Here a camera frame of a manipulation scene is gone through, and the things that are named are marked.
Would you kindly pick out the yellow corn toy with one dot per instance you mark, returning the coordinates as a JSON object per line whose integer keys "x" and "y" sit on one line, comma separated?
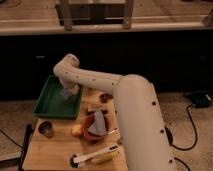
{"x": 104, "y": 157}

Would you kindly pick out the grey cloth in bowl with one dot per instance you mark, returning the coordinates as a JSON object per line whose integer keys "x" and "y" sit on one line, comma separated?
{"x": 98, "y": 127}

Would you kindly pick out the grey sponge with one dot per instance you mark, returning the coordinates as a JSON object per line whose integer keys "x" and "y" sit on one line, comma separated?
{"x": 66, "y": 93}

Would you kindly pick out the shiny copper bowl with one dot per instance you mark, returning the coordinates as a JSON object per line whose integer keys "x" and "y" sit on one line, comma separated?
{"x": 169, "y": 136}

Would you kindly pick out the black table side bracket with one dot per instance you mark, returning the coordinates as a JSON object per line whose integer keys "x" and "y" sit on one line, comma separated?
{"x": 28, "y": 132}

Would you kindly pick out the yellow orange toy fruit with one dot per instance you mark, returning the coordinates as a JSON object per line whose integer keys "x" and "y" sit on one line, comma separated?
{"x": 77, "y": 130}

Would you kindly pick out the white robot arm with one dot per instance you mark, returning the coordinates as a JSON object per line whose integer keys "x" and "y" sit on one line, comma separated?
{"x": 139, "y": 117}

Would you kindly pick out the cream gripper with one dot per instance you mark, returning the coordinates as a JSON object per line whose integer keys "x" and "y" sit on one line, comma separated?
{"x": 71, "y": 86}

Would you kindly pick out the brown grape bunch toy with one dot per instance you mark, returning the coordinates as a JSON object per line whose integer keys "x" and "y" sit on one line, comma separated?
{"x": 104, "y": 98}

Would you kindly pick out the wooden chair frame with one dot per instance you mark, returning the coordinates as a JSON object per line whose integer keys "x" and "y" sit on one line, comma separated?
{"x": 91, "y": 13}

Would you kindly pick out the green plastic tray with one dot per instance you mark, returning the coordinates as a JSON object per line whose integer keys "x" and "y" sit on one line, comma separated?
{"x": 51, "y": 104}

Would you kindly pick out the dark blue object on floor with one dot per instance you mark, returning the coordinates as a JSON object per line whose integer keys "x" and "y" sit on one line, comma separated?
{"x": 199, "y": 99}

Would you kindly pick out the red bowl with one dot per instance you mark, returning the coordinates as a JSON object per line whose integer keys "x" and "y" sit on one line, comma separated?
{"x": 87, "y": 123}

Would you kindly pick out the small metal cup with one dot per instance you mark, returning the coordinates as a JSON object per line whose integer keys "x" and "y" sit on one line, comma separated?
{"x": 46, "y": 129}

